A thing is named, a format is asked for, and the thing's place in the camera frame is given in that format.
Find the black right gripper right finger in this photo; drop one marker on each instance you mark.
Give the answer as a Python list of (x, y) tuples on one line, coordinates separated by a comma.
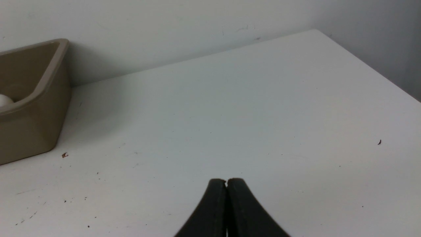
[(246, 216)]

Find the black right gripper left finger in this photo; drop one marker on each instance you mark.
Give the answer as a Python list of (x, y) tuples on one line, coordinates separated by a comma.
[(208, 218)]

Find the white ping-pong ball with print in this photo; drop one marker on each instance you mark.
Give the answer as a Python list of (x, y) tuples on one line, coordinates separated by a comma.
[(5, 100)]

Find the tan plastic storage bin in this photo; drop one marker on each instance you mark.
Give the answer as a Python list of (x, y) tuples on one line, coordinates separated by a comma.
[(35, 77)]

